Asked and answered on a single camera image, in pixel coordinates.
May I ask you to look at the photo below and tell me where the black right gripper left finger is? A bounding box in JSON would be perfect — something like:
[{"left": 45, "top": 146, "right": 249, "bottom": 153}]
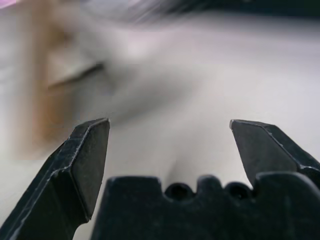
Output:
[{"left": 0, "top": 117, "right": 111, "bottom": 240}]

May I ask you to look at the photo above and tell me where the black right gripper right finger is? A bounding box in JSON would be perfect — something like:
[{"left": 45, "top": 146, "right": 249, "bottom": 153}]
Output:
[{"left": 229, "top": 119, "right": 320, "bottom": 186}]

